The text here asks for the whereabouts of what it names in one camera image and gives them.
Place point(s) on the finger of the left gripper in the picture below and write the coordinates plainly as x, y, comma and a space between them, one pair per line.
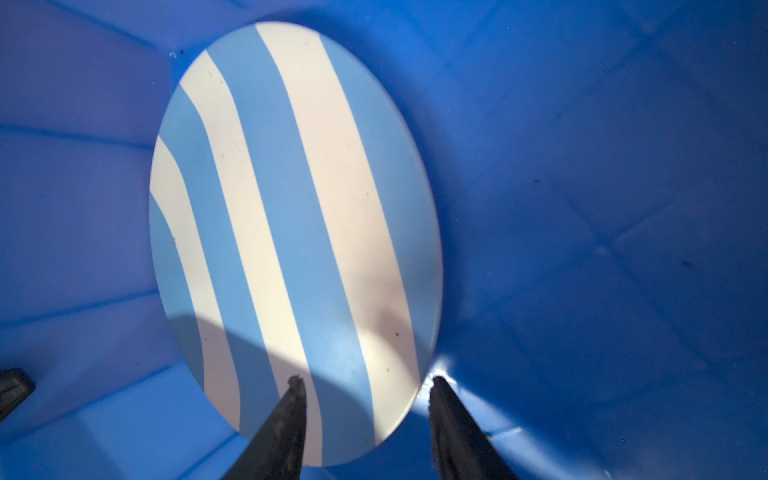
15, 387

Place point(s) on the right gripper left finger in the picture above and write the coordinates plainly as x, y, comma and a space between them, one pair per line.
277, 449

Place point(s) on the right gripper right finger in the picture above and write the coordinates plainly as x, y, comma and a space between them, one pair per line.
460, 449

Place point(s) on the blue white striped plate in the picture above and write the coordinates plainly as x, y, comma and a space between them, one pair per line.
294, 232

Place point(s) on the blue plastic bin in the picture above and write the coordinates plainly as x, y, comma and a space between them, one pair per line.
600, 176

